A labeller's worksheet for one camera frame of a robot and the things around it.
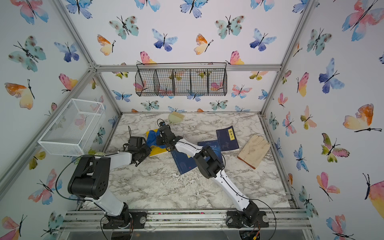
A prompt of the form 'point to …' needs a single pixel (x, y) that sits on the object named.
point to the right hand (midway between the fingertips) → (158, 136)
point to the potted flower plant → (93, 152)
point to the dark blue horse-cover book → (227, 139)
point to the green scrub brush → (175, 117)
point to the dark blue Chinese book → (183, 163)
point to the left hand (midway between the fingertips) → (153, 148)
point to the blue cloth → (151, 139)
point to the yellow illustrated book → (154, 150)
